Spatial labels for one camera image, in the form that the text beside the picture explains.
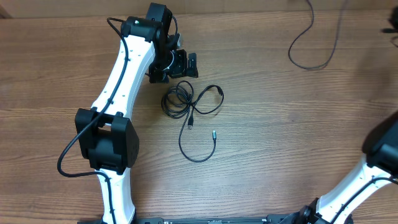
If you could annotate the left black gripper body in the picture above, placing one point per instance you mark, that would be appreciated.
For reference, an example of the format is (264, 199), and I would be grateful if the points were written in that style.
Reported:
(179, 67)

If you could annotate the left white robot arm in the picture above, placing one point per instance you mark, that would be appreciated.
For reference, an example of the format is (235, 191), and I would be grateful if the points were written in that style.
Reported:
(106, 135)

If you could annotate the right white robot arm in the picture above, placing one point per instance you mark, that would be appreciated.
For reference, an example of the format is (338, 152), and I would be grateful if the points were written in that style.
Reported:
(375, 169)

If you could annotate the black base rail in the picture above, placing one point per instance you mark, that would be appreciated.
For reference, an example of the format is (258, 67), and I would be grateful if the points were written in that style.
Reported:
(269, 219)

